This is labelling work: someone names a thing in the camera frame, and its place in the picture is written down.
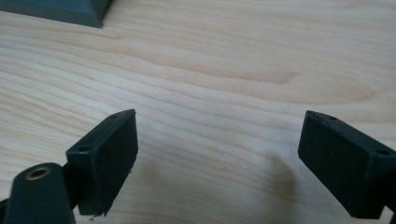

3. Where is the black wire basket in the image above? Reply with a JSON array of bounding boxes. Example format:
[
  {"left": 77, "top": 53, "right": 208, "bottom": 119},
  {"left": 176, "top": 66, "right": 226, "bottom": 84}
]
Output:
[{"left": 0, "top": 0, "right": 115, "bottom": 29}]

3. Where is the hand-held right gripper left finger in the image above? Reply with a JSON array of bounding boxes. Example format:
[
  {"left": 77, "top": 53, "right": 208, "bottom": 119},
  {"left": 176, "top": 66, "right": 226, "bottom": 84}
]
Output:
[{"left": 65, "top": 108, "right": 139, "bottom": 217}]

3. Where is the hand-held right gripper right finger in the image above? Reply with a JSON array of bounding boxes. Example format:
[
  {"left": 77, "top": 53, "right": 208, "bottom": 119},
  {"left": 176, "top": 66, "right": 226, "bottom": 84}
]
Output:
[{"left": 297, "top": 109, "right": 396, "bottom": 220}]

